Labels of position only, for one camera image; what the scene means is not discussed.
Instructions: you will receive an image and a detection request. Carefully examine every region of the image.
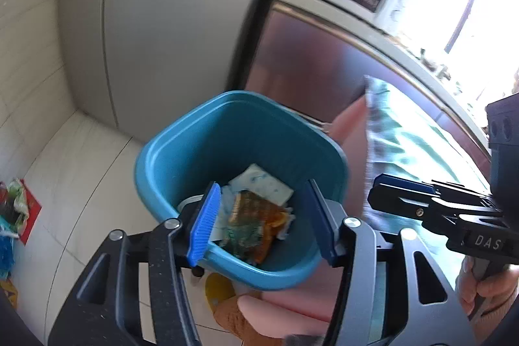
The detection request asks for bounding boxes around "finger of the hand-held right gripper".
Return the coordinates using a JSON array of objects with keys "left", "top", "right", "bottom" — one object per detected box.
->
[
  {"left": 367, "top": 184, "right": 505, "bottom": 238},
  {"left": 372, "top": 173, "right": 493, "bottom": 209}
]

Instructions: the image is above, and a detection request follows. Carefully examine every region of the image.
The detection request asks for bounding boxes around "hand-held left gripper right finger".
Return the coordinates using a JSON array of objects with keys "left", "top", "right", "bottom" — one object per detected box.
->
[{"left": 304, "top": 179, "right": 476, "bottom": 346}]

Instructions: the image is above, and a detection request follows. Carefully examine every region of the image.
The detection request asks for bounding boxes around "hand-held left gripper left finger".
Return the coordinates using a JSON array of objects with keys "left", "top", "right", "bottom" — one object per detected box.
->
[{"left": 49, "top": 181, "right": 223, "bottom": 346}]

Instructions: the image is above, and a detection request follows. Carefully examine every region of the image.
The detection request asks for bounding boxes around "orange snack wrapper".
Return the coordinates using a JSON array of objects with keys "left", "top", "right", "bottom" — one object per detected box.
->
[{"left": 225, "top": 190, "right": 291, "bottom": 266}]

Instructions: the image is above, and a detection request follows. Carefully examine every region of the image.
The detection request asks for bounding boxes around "blue plastic trash bin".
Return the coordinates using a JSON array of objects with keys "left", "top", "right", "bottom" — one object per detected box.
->
[{"left": 135, "top": 90, "right": 349, "bottom": 291}]

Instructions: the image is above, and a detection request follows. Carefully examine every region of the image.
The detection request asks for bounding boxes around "person's right hand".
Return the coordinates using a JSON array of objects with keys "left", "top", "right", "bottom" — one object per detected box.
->
[{"left": 455, "top": 257, "right": 519, "bottom": 321}]

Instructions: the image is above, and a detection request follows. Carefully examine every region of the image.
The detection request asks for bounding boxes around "teal blanket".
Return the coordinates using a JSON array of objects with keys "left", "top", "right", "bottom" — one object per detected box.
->
[{"left": 363, "top": 74, "right": 493, "bottom": 263}]

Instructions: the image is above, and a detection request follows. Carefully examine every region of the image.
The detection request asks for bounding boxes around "brown plush slipper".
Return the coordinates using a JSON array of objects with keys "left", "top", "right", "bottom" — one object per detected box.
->
[{"left": 205, "top": 272, "right": 284, "bottom": 346}]

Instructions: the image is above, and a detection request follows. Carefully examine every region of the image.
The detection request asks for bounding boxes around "kitchenware clutter on counter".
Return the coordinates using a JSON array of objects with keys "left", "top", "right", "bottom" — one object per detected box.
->
[{"left": 395, "top": 30, "right": 519, "bottom": 128}]

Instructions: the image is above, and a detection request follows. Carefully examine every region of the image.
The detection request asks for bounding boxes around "grey fuzzy cloth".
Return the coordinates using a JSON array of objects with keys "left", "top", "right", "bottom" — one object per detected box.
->
[{"left": 283, "top": 333, "right": 326, "bottom": 346}]

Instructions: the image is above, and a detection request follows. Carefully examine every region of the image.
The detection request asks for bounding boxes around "brown kitchen cabinet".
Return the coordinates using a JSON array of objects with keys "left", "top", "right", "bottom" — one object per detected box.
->
[{"left": 243, "top": 0, "right": 493, "bottom": 168}]

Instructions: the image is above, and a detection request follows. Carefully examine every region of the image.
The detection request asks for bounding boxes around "red paper sheet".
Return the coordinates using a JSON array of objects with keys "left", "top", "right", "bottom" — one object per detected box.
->
[{"left": 18, "top": 179, "right": 43, "bottom": 246}]

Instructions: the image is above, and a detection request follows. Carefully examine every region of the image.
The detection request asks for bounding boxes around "grey refrigerator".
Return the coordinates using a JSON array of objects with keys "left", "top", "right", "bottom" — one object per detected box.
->
[{"left": 59, "top": 0, "right": 284, "bottom": 146}]

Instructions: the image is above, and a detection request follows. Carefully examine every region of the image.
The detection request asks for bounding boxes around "pile of plastic bags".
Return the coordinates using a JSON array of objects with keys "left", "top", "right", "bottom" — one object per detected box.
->
[{"left": 0, "top": 178, "right": 32, "bottom": 307}]

